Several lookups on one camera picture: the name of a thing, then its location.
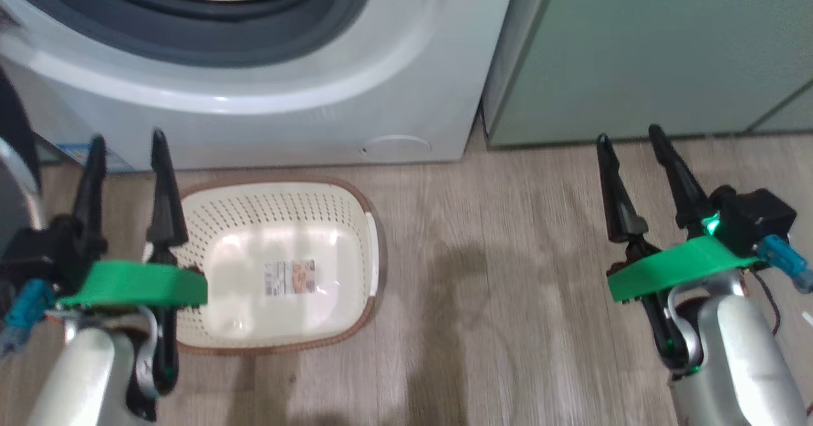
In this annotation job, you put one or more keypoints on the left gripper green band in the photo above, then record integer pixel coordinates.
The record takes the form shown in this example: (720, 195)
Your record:
(133, 284)

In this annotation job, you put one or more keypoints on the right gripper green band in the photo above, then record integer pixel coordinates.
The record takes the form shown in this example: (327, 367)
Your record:
(673, 270)

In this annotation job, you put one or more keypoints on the black round washing machine door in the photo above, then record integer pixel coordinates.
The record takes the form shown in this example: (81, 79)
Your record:
(13, 134)

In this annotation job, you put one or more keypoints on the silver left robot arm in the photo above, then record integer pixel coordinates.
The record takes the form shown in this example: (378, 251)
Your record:
(89, 375)

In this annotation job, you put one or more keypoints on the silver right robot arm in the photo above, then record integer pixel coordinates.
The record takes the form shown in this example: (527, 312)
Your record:
(743, 356)

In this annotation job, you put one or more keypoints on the cream perforated laundry basket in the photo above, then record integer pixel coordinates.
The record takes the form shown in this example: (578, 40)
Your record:
(279, 216)

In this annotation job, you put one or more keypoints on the printed sticker in basket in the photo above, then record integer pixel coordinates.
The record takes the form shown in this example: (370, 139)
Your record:
(290, 277)

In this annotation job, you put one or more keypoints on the white washing machine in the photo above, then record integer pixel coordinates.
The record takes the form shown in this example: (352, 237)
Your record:
(381, 64)

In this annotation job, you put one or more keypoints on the blue energy label sticker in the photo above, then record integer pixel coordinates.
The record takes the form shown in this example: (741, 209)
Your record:
(82, 154)

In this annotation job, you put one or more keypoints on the pale green cabinet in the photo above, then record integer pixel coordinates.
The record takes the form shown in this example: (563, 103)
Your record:
(635, 51)

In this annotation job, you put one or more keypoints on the round washer filter cover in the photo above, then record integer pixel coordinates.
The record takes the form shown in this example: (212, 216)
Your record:
(395, 145)

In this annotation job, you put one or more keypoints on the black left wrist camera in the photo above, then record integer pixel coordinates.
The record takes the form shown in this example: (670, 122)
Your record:
(38, 254)

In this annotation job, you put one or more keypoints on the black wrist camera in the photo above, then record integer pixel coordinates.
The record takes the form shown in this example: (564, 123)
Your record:
(38, 254)
(756, 216)

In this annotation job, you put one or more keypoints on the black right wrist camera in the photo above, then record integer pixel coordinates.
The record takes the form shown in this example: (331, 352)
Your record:
(756, 216)

